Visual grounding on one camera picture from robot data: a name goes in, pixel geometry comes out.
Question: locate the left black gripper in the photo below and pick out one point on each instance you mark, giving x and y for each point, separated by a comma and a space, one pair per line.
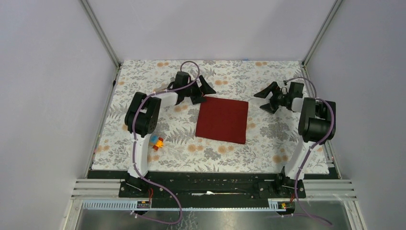
205, 88

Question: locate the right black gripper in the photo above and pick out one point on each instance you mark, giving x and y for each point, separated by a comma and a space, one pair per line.
270, 107

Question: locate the dark red cloth napkin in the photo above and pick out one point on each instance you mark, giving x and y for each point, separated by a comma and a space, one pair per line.
223, 120

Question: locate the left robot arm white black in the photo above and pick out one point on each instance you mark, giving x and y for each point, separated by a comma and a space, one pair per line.
142, 119

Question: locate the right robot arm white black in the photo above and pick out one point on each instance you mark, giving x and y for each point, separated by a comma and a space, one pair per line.
316, 125

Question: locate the colourful toy block car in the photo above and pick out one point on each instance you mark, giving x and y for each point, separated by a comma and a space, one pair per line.
156, 142

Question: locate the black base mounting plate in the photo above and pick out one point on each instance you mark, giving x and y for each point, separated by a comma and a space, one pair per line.
204, 189

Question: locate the right aluminium frame post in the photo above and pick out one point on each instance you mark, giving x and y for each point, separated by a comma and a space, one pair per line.
320, 34

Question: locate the aluminium frame post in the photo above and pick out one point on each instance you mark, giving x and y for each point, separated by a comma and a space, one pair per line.
320, 34
100, 32

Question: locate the left aluminium frame post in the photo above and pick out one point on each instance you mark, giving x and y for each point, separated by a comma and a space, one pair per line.
100, 32

